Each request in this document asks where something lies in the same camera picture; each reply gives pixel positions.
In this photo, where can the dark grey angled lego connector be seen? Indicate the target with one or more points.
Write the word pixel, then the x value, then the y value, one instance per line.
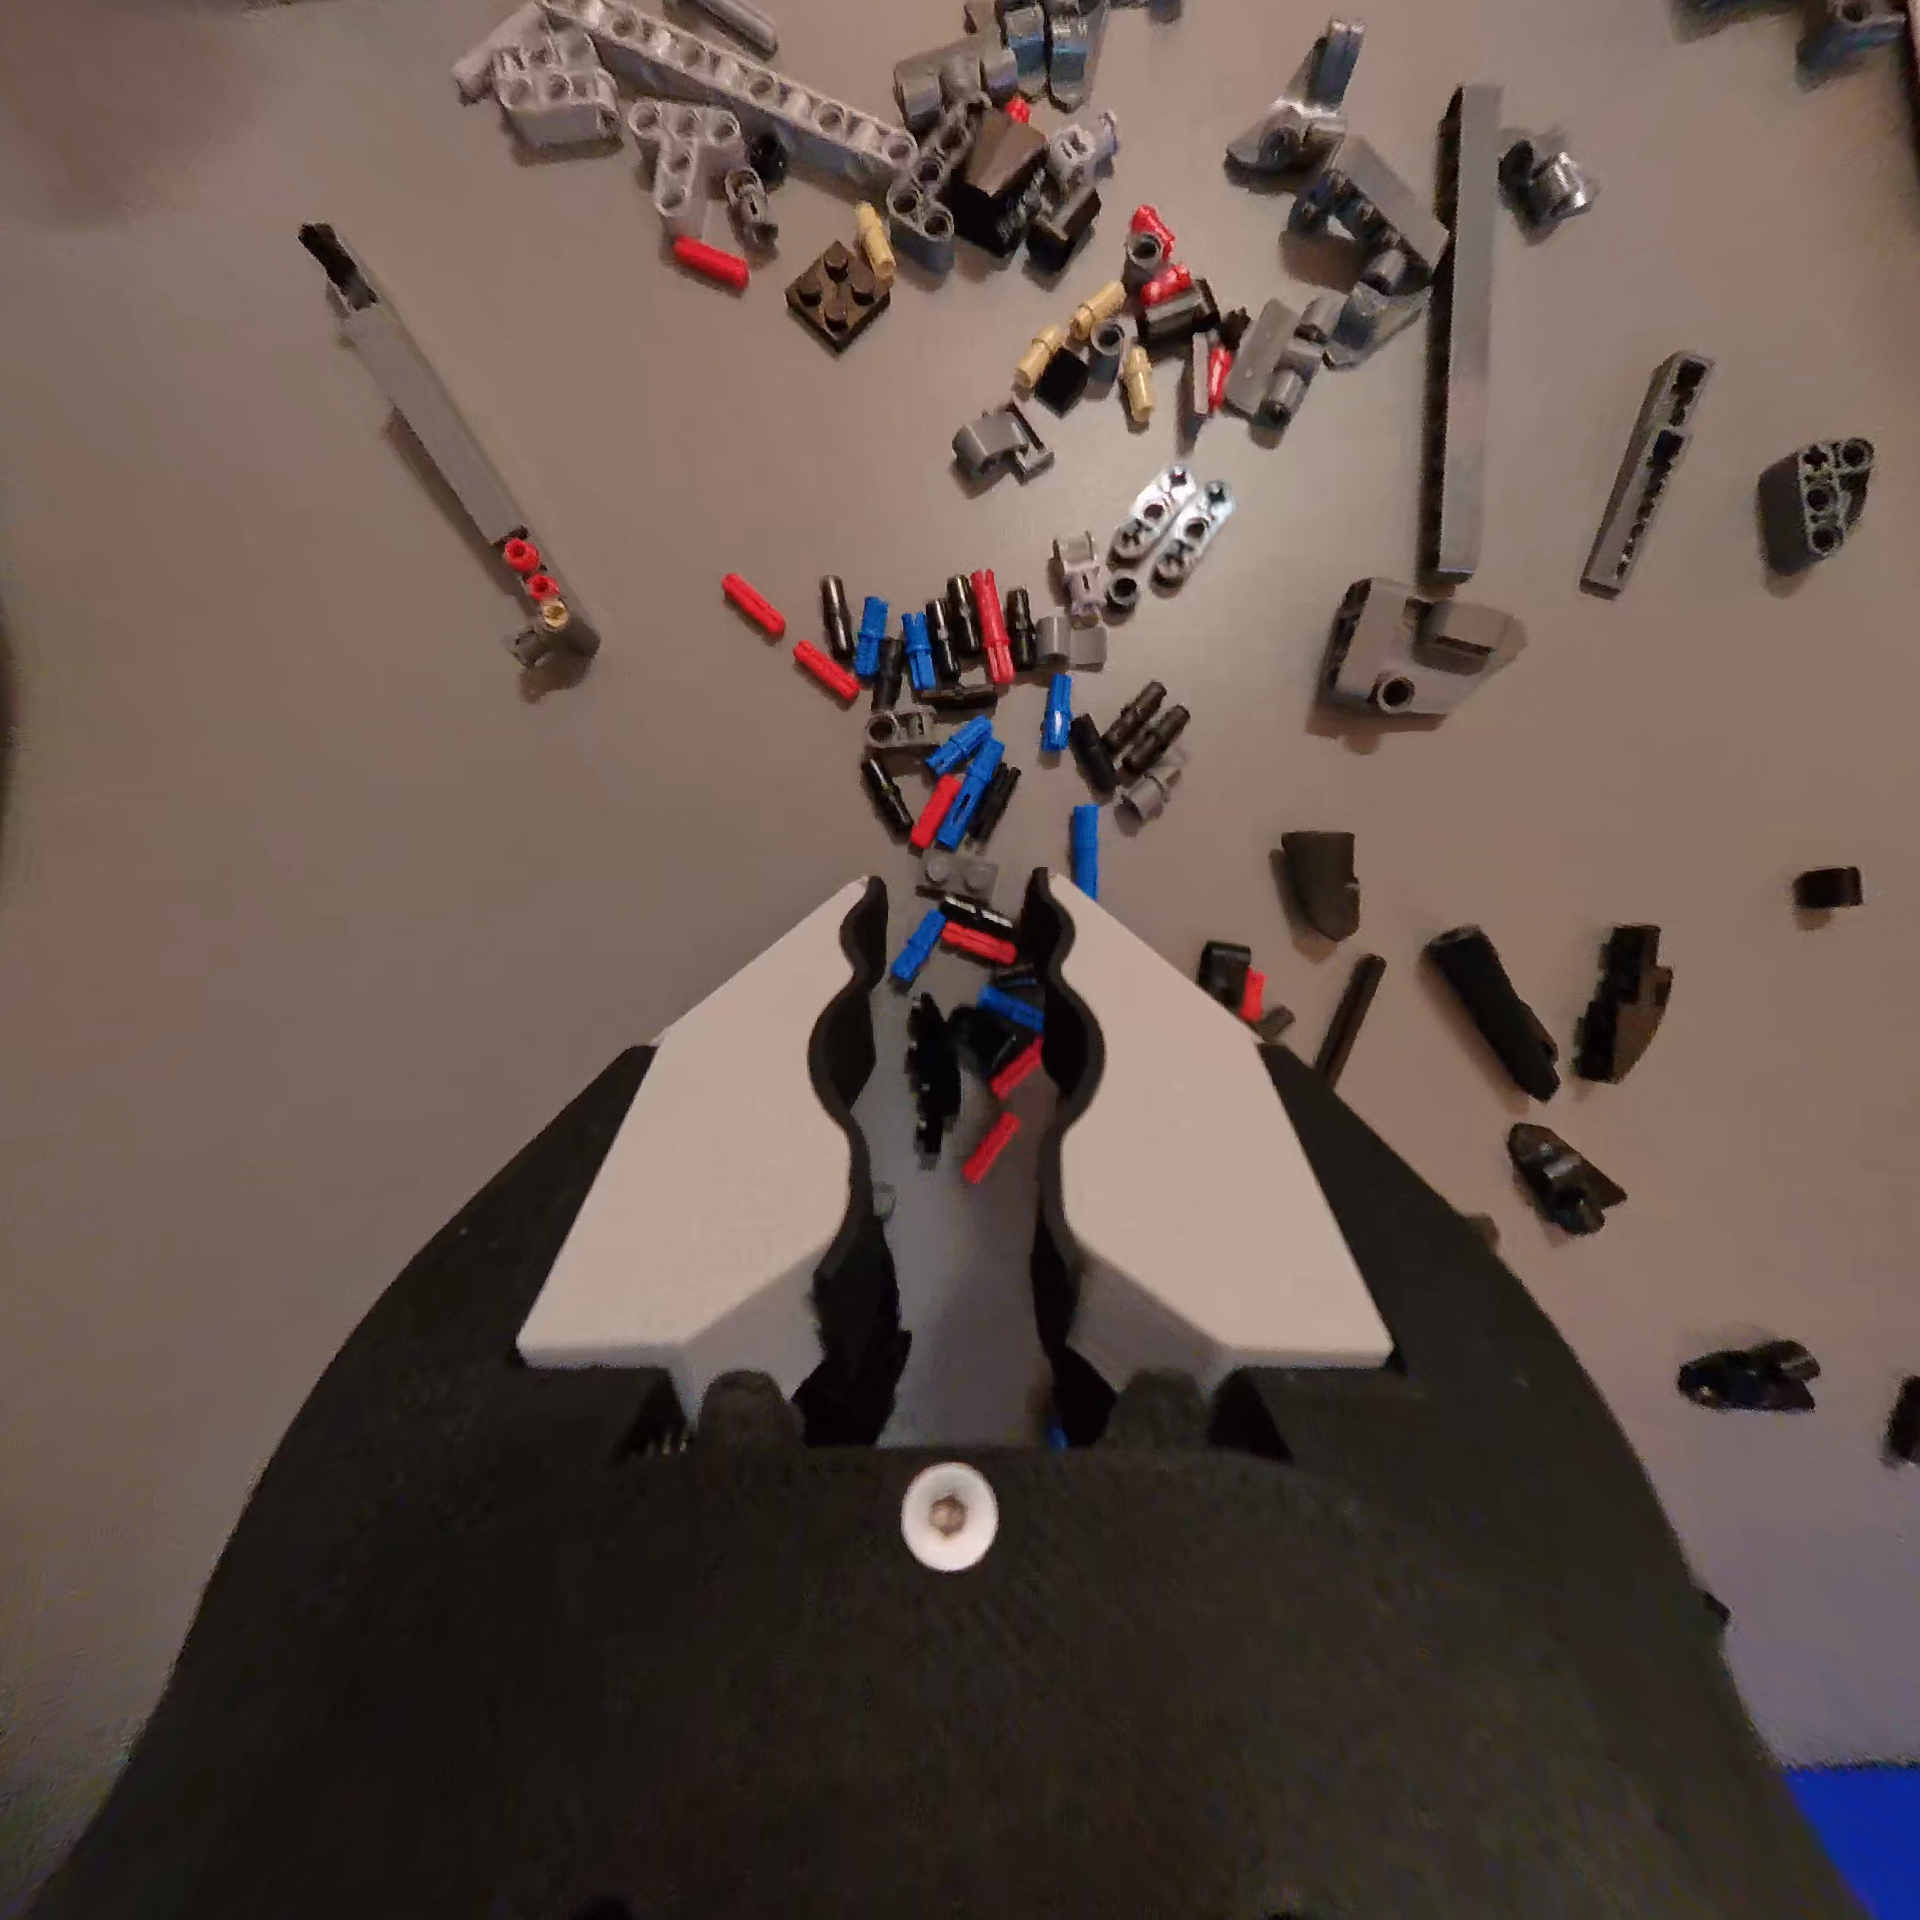
pixel 1399 643

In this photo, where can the group of black lego panels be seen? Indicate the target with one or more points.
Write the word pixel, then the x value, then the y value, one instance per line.
pixel 1485 1000

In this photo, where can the dark grey tapered lego panel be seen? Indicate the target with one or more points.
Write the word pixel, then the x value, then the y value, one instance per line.
pixel 1645 473

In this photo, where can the cluster of grey lego connectors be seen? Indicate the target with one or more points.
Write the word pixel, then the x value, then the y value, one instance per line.
pixel 722 67

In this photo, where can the long dark grey lego beam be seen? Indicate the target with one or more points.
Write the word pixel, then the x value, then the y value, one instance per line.
pixel 1460 334

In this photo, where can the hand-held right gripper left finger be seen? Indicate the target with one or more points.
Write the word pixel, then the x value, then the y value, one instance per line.
pixel 705 1195

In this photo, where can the blue plastic bin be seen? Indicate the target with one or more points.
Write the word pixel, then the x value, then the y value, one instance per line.
pixel 1853 1845

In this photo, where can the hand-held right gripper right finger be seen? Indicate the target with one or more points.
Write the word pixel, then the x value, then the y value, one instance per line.
pixel 1199 1195

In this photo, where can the dark grey rounded lego liftarm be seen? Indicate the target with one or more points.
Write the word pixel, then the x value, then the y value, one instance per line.
pixel 1819 502

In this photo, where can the black square lego plate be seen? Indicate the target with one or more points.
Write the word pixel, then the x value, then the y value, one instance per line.
pixel 835 291

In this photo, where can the grey lego beam with red pins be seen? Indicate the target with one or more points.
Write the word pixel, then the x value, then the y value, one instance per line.
pixel 440 413

